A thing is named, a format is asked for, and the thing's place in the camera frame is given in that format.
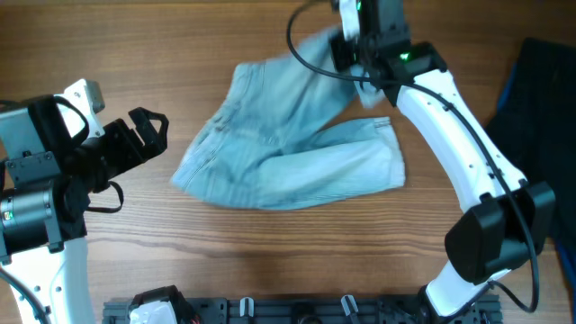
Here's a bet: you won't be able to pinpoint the light blue denim shorts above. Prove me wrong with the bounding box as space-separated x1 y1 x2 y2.
172 28 406 210

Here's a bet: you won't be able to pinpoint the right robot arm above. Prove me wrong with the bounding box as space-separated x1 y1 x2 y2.
331 0 555 323

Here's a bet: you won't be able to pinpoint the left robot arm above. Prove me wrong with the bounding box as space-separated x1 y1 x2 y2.
1 95 169 323

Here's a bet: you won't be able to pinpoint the black garment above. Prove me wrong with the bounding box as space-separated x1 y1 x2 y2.
484 37 576 248

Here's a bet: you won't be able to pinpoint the blue garment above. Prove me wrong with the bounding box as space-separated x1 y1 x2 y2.
496 60 576 316

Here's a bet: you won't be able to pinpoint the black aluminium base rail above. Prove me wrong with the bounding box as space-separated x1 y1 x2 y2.
102 294 503 324

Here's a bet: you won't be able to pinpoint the left white rail clip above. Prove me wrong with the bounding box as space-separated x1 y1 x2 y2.
238 297 255 319

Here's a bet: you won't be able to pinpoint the white rail clip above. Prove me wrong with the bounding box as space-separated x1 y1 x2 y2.
238 297 255 319
340 294 360 324

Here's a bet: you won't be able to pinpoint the right white rail clip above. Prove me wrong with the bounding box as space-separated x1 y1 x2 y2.
340 294 360 324

